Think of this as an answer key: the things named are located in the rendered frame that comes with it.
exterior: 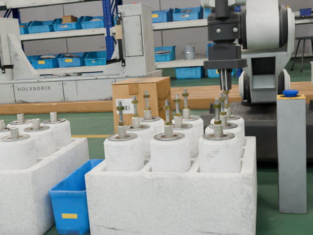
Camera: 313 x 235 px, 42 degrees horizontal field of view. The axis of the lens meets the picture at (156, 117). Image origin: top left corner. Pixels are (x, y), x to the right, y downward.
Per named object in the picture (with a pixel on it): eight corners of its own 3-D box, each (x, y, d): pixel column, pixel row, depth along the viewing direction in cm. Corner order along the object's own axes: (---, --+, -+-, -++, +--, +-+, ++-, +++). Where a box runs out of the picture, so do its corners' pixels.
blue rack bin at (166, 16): (150, 25, 621) (149, 11, 617) (174, 23, 611) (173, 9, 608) (141, 24, 573) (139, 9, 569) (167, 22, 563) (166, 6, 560)
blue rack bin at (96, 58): (97, 64, 655) (95, 51, 652) (119, 63, 645) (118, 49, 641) (83, 66, 608) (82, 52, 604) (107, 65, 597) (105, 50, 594)
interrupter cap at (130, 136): (112, 135, 106) (112, 133, 106) (141, 134, 104) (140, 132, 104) (103, 142, 99) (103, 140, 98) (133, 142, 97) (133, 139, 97)
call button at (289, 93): (282, 97, 111) (282, 89, 110) (297, 96, 110) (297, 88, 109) (282, 99, 107) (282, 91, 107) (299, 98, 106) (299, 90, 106)
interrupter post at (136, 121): (134, 130, 111) (133, 118, 111) (131, 128, 113) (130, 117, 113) (142, 128, 112) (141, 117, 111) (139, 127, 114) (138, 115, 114)
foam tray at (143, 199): (137, 189, 137) (133, 137, 134) (257, 192, 127) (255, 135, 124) (91, 245, 100) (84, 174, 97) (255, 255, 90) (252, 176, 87)
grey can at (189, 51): (185, 59, 592) (184, 46, 589) (196, 59, 588) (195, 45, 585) (183, 60, 577) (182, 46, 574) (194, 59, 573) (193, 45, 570)
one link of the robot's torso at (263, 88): (240, 82, 180) (232, 2, 140) (288, 80, 175) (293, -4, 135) (240, 112, 173) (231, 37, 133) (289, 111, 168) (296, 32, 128)
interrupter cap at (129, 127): (128, 133, 108) (127, 130, 108) (119, 128, 115) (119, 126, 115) (154, 129, 111) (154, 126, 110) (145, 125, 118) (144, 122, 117)
